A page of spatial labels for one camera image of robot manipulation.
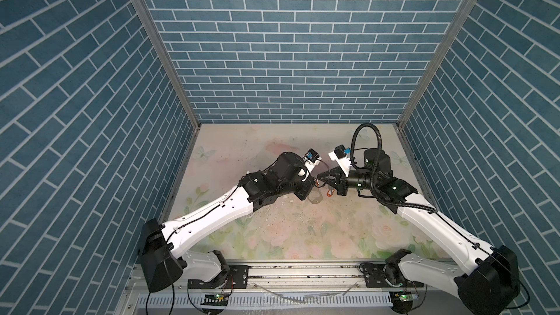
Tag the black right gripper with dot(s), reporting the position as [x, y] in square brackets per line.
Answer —
[340, 181]

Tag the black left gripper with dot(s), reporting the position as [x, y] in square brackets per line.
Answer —
[308, 184]

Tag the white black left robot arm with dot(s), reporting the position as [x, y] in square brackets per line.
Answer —
[165, 249]

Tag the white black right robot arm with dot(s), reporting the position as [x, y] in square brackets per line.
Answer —
[484, 278]

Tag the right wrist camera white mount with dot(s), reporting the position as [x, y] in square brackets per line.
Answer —
[341, 156]

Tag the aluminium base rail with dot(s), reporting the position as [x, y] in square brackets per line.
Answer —
[338, 275]

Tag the white slotted cable duct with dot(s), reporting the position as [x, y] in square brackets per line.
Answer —
[265, 301]

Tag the aluminium corner post right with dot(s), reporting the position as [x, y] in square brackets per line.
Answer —
[442, 49]

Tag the aluminium corner post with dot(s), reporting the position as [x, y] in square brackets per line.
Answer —
[442, 49]
[152, 32]

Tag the aluminium corner post left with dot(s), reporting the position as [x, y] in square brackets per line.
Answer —
[152, 32]

